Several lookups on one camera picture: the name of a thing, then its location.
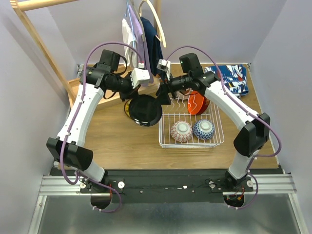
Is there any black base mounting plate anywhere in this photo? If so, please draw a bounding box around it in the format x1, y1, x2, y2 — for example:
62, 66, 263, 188
80, 169, 254, 204

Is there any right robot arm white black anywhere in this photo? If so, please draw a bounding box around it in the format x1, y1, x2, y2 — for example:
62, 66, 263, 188
156, 53, 270, 191

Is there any blue red patterned folded cloth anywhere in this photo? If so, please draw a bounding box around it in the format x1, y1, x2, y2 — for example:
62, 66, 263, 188
219, 64, 249, 98

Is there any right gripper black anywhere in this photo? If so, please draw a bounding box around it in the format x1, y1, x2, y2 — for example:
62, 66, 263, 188
153, 71, 191, 107

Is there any white hanging cloth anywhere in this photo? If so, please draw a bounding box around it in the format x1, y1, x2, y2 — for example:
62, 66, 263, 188
121, 19, 138, 68

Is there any red floral plate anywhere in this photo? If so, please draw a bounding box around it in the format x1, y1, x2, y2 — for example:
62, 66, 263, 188
199, 97, 210, 115

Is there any lilac hanging cloth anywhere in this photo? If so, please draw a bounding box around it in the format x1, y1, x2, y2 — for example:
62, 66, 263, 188
128, 3, 154, 84

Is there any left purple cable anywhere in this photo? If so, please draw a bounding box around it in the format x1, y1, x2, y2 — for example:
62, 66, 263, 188
59, 41, 146, 213

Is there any yellow patterned small plate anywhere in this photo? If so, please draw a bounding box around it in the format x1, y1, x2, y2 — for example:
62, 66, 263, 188
124, 99, 131, 117

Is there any red white patterned bowl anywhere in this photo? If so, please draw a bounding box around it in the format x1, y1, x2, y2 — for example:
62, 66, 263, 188
170, 121, 193, 143

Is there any wooden clothes rack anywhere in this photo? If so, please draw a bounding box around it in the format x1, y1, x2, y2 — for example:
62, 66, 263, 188
10, 0, 159, 109

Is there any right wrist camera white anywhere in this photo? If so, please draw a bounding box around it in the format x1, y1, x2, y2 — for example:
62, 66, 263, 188
157, 59, 171, 80

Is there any wooden hanger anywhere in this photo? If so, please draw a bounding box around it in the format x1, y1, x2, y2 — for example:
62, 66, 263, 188
138, 0, 167, 48

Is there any blue patterned bowl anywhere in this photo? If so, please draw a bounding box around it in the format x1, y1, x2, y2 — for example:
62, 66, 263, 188
193, 119, 215, 140

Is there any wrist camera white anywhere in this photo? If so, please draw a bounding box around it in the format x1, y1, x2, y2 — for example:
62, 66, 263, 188
130, 62, 150, 89
157, 59, 171, 80

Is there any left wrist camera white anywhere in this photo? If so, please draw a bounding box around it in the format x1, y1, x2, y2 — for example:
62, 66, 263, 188
130, 62, 150, 89

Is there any orange plate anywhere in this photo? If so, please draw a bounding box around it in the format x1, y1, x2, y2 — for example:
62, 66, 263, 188
188, 91, 207, 115

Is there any navy hanging cloth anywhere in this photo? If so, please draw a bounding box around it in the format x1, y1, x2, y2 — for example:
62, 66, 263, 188
140, 17, 163, 76

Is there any white wire dish rack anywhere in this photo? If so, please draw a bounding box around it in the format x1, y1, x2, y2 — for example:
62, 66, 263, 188
158, 92, 224, 149

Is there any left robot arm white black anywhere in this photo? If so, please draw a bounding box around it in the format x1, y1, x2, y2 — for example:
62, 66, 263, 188
46, 50, 149, 193

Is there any purple cable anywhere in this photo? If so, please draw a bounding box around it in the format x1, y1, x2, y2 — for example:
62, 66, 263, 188
59, 41, 146, 213
165, 45, 283, 211

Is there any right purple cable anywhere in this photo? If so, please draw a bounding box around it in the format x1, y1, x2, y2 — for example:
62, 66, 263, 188
165, 45, 283, 211

